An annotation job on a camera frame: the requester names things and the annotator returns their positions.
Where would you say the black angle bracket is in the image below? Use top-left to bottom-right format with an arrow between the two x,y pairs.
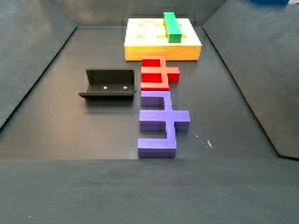
79,68 -> 136,99

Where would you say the yellow board with holes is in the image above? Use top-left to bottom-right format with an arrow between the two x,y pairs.
124,18 -> 201,60

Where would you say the long blue block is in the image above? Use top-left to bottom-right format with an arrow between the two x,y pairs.
249,0 -> 290,6

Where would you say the long green block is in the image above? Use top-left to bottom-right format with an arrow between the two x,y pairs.
163,11 -> 183,43

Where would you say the purple puzzle block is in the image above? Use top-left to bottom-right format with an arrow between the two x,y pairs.
137,91 -> 191,158

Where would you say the red puzzle block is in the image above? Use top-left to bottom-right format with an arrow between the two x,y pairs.
140,56 -> 180,91

